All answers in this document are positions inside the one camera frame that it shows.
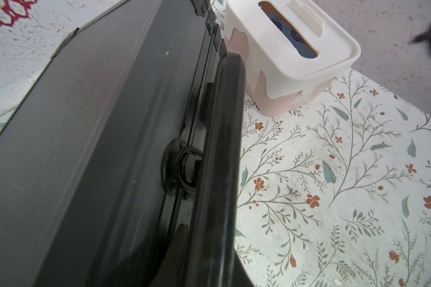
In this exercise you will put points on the white tissue box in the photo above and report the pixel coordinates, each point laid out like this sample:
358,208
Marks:
292,51

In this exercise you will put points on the floral table mat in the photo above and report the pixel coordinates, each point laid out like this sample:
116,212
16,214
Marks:
333,193

